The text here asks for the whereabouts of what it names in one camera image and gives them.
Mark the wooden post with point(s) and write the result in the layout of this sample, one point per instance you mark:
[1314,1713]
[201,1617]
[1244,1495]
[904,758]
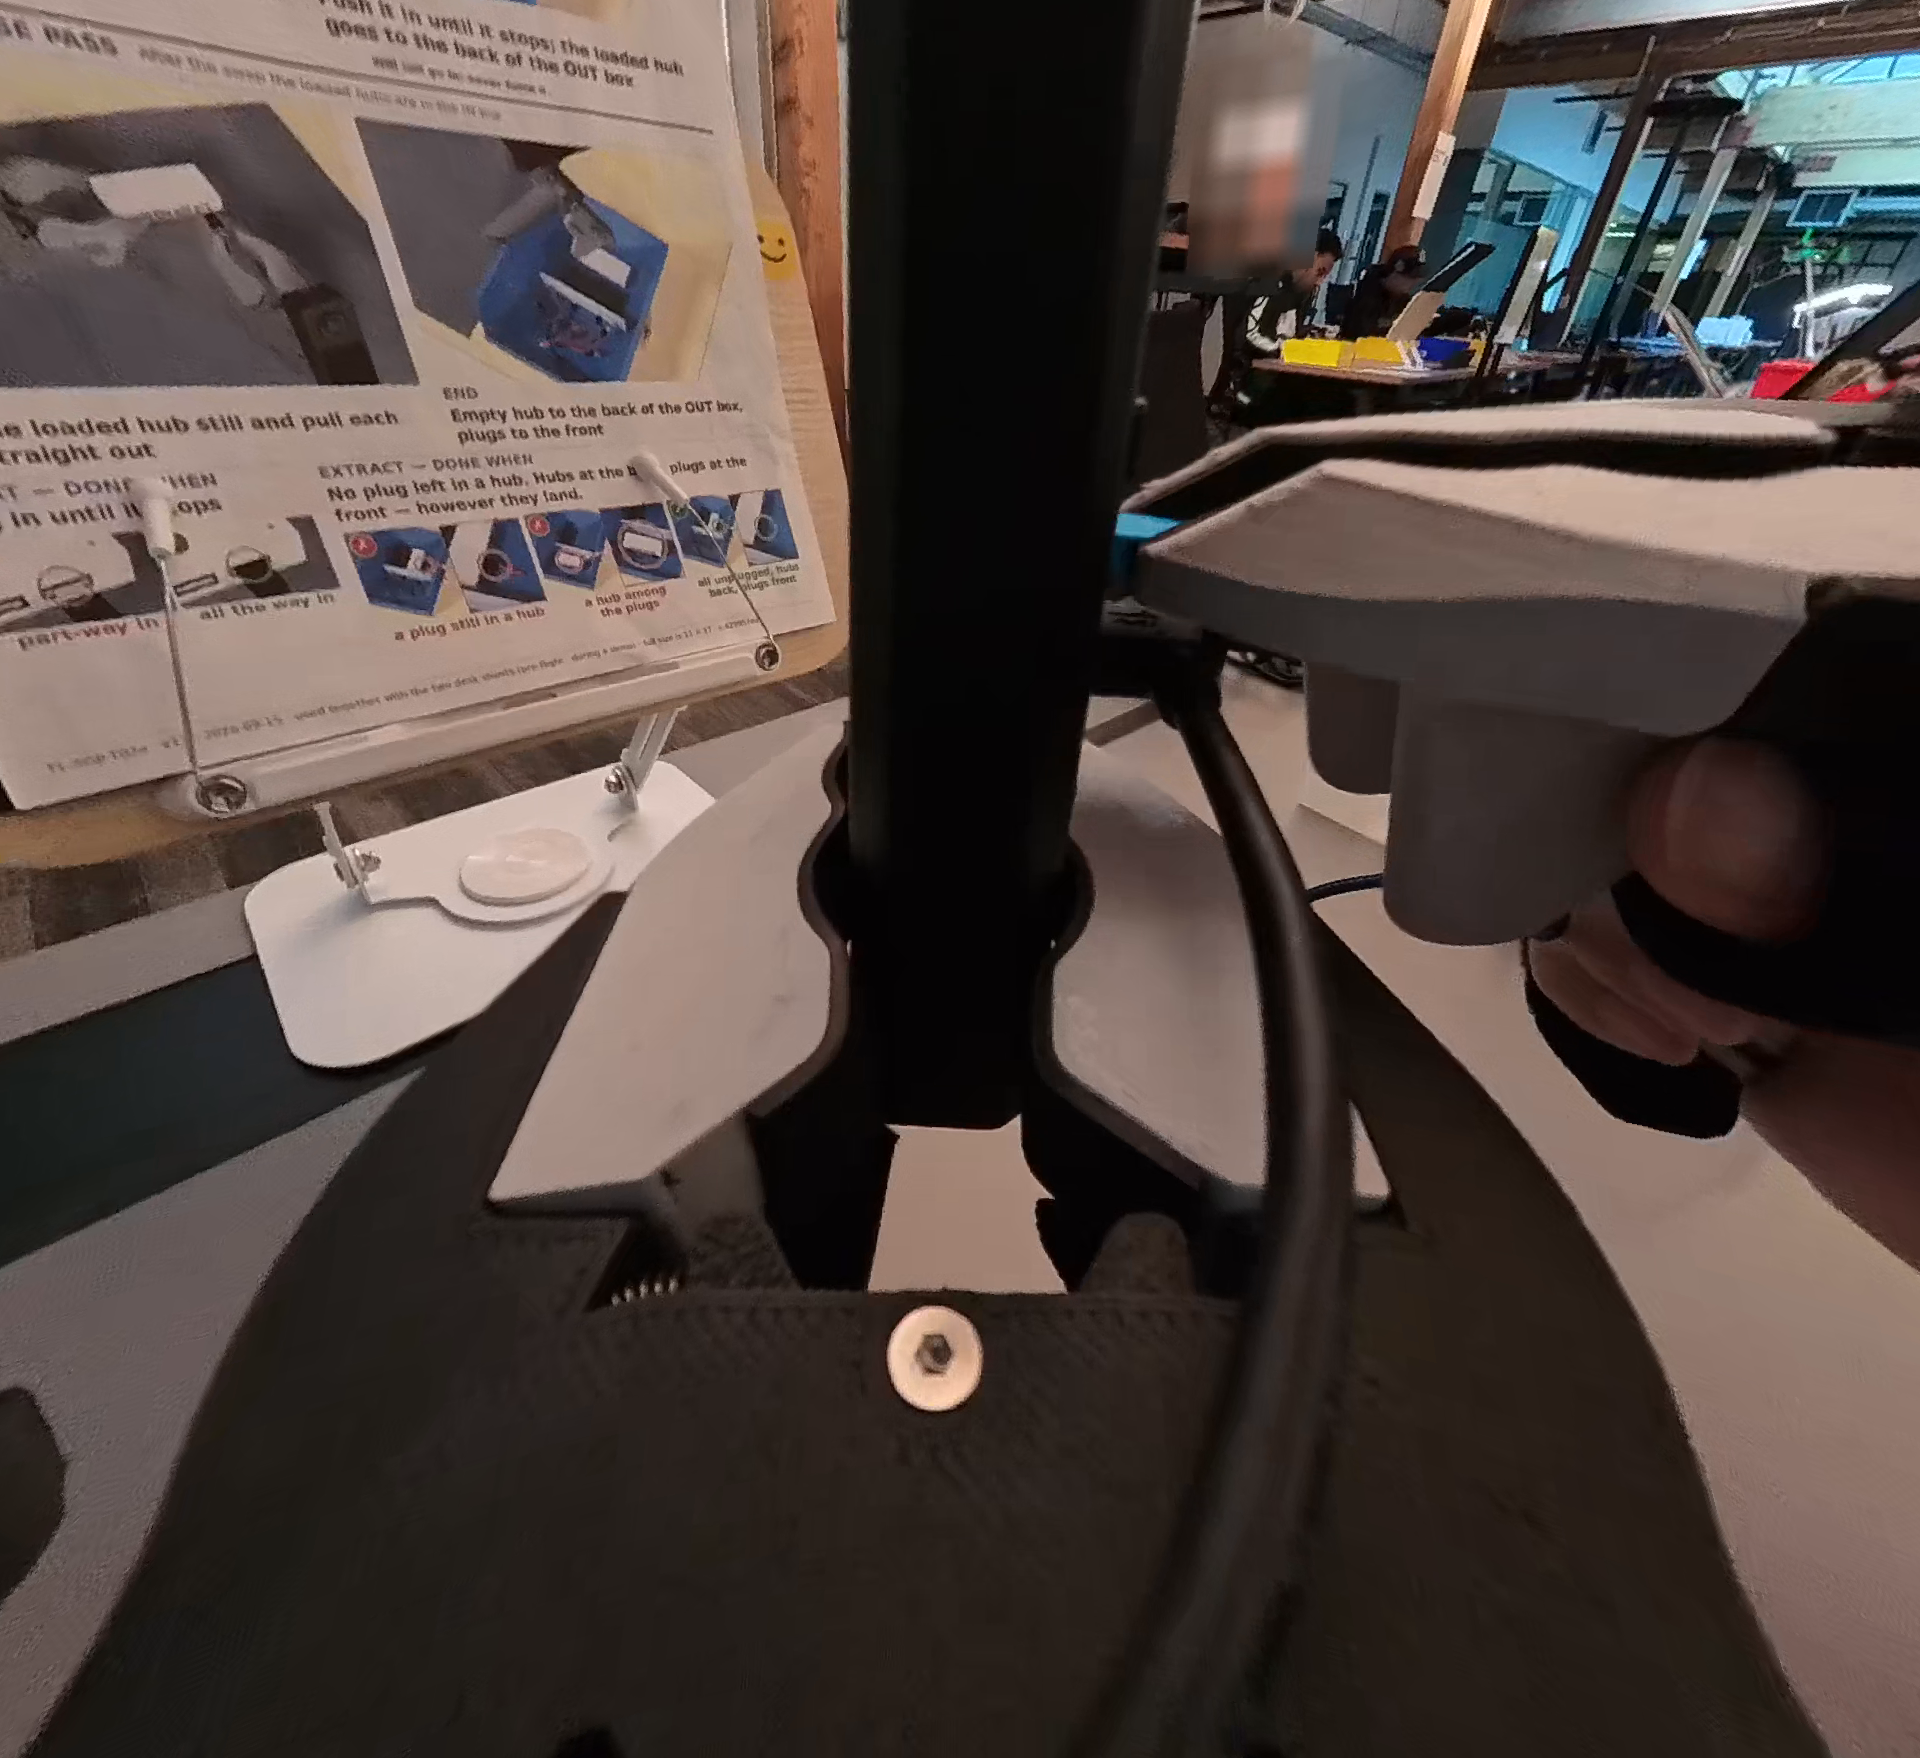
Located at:
[1463,50]

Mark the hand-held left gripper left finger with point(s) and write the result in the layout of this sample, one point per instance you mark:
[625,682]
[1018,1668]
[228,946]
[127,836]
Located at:
[675,993]

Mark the row of yellow trays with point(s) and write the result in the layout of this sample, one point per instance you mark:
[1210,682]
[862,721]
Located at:
[1319,353]

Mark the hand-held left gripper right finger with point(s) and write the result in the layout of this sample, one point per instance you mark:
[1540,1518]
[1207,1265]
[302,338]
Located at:
[1139,1008]

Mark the black hub silver rim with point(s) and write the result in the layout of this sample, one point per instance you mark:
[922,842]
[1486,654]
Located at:
[990,438]

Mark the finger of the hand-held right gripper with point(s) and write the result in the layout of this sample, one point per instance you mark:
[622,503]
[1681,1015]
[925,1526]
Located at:
[1500,430]
[1500,559]

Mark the white stand base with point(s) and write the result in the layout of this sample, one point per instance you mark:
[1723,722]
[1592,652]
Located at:
[376,965]

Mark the person's right hand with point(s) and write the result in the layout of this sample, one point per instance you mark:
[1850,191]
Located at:
[1724,830]

